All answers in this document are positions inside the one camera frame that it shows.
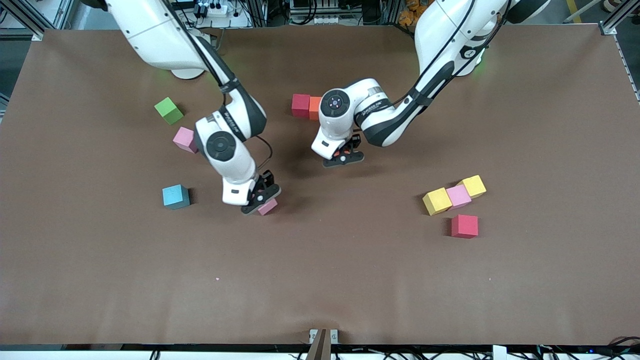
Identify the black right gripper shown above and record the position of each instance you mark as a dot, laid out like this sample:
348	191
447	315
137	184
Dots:
266	178

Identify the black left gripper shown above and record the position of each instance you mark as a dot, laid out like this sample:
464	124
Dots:
354	141

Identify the pink foam cube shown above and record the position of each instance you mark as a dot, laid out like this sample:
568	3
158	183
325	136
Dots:
270	207
458	196
184	140

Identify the red foam cube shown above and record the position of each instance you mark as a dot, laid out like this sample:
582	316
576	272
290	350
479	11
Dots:
300	105
464	226

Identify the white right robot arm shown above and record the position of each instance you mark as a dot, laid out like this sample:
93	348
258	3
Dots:
155	35

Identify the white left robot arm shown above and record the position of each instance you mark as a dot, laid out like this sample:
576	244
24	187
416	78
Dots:
445	30

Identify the cyan foam cube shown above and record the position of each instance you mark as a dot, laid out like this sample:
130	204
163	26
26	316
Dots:
175	196

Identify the yellow foam cube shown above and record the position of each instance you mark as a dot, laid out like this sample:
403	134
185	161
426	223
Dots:
437	200
474	185

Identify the green foam cube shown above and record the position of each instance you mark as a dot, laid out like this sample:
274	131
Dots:
169	110

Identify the white power strip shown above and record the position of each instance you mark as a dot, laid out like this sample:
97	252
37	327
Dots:
217	9

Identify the white tag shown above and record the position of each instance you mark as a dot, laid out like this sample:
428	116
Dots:
499	352

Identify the silver metal bracket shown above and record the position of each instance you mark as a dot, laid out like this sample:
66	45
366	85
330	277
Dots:
334	334

